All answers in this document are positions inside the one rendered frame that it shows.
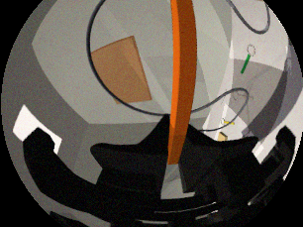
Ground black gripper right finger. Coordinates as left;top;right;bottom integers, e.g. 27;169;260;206
177;124;258;194

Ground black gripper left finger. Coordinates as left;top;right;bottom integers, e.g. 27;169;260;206
90;114;170;191

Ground tan rectangular block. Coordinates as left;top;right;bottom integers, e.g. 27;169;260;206
218;132;228;141

